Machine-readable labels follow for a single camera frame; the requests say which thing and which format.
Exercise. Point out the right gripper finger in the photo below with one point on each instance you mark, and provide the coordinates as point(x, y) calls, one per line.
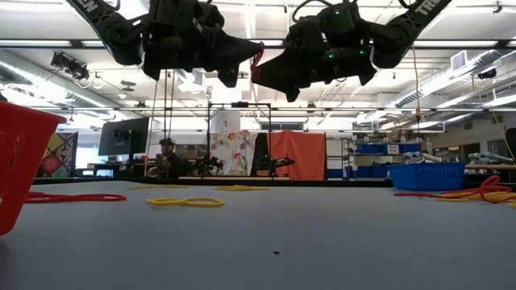
point(298, 82)
point(294, 62)

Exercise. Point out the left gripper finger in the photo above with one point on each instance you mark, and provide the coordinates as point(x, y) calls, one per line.
point(230, 42)
point(225, 64)

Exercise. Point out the yellow rubber band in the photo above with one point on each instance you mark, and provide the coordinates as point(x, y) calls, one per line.
point(151, 201)
point(512, 205)
point(242, 188)
point(496, 197)
point(161, 187)
point(221, 202)

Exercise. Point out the blue plastic basket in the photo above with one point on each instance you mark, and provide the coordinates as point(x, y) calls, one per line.
point(427, 177)

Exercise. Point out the red plastic basket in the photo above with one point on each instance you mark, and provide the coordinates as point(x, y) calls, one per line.
point(28, 161)

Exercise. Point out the black background robot arm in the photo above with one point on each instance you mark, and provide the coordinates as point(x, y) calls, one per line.
point(282, 162)

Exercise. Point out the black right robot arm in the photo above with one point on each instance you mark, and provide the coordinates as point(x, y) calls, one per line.
point(403, 28)

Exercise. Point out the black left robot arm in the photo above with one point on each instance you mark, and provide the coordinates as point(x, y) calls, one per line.
point(109, 28)

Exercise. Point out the orange hanging cloth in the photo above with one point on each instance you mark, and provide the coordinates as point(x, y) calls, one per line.
point(302, 155)

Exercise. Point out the white shelving unit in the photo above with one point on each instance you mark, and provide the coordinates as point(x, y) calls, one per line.
point(334, 159)

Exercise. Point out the blue storage bins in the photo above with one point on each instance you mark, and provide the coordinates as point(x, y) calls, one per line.
point(371, 149)

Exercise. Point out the black computer monitor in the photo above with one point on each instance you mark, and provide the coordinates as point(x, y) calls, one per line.
point(123, 137)

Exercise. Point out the person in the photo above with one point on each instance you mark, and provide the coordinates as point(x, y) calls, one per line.
point(169, 161)

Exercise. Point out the white ceiling vent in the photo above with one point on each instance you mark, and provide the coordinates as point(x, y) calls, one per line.
point(459, 60)

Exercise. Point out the black ceiling dome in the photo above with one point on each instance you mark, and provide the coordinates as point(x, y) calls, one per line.
point(487, 73)

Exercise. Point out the colourful patterned painting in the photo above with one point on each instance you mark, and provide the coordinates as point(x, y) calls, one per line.
point(60, 155)

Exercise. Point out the grey rolls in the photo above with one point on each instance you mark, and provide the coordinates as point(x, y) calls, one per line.
point(489, 157)

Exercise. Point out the wooden background table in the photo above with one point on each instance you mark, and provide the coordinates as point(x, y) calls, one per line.
point(492, 166)

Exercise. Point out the black metal frame stand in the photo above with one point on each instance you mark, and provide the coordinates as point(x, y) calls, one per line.
point(240, 104)

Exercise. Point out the silver ceiling air duct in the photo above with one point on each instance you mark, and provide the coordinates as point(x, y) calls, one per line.
point(24, 86)
point(443, 82)

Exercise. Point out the black ceiling camera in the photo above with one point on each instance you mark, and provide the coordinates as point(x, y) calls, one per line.
point(70, 66)

